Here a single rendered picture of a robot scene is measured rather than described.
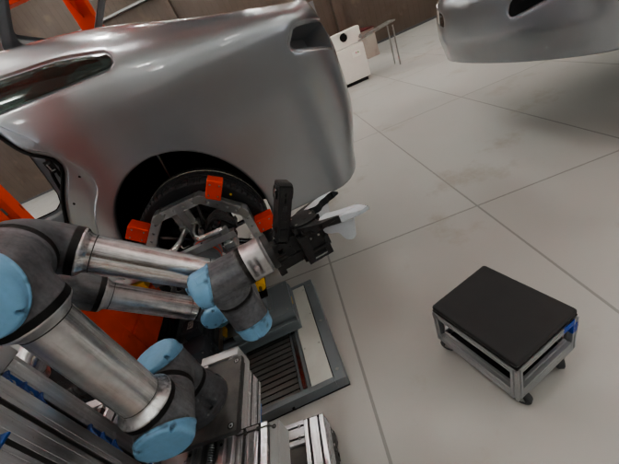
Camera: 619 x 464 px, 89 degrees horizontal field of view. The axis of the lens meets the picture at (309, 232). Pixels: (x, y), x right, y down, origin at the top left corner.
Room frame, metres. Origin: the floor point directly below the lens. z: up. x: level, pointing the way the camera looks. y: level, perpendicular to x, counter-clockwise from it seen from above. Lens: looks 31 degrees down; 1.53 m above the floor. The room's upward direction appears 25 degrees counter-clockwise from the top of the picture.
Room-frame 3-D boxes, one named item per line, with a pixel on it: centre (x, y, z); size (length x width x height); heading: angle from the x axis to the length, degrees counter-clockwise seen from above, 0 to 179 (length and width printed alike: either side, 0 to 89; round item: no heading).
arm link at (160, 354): (0.59, 0.47, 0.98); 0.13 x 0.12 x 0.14; 8
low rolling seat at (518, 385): (0.80, -0.58, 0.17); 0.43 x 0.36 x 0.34; 15
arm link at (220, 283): (0.50, 0.19, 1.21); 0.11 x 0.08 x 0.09; 99
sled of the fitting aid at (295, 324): (1.58, 0.54, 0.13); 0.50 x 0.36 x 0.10; 90
